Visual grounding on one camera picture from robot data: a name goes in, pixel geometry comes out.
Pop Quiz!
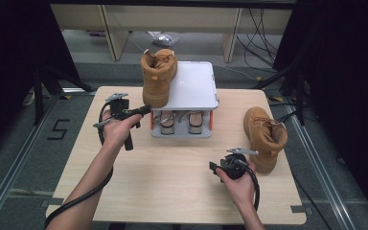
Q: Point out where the beige desk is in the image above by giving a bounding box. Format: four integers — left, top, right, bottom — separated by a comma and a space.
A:
50, 3, 293, 63

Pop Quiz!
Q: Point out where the hand-held gripper cable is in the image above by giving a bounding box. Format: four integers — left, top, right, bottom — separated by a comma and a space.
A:
43, 101, 115, 230
235, 157, 262, 213

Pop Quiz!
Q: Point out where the person's left hand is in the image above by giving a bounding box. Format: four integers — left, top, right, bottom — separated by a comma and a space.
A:
101, 109, 144, 150

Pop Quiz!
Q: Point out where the white two-tier shoe rack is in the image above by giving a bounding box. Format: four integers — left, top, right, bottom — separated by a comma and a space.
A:
146, 60, 220, 139

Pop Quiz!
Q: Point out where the black curtain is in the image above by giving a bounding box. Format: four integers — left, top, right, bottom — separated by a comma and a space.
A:
272, 0, 368, 223
0, 0, 81, 162

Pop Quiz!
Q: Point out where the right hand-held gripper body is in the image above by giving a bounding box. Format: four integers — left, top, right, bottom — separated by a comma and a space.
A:
219, 146, 260, 181

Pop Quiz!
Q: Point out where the right hand-held gripper cable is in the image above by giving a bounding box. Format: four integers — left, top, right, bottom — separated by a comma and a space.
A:
235, 157, 262, 213

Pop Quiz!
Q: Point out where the person's right hand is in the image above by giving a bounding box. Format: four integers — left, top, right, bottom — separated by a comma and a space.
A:
216, 160, 257, 209

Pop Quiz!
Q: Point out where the clear plastic bag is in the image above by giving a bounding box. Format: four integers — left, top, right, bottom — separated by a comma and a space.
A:
151, 32, 180, 48

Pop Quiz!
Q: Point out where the bundle of black floor cables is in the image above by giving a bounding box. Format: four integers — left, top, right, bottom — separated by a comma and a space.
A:
235, 7, 281, 69

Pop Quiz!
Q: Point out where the left hand-held gripper cable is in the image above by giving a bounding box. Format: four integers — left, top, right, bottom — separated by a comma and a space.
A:
43, 101, 115, 230

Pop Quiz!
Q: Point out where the tan suede boot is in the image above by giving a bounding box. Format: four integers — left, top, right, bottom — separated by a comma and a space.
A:
140, 48, 179, 109
242, 105, 289, 175

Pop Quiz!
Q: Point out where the metal floor rail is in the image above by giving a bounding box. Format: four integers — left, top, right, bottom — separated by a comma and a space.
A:
0, 95, 62, 230
282, 95, 357, 230

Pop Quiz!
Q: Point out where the black sandal with glitter strap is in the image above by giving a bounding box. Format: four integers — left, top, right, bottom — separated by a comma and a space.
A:
178, 109, 206, 135
154, 109, 177, 135

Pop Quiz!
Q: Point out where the black metal stand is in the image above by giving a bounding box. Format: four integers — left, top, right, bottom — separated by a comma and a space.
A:
251, 59, 307, 127
33, 62, 94, 127

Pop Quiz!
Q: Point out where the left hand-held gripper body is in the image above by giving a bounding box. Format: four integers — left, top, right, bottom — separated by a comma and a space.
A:
103, 92, 135, 152

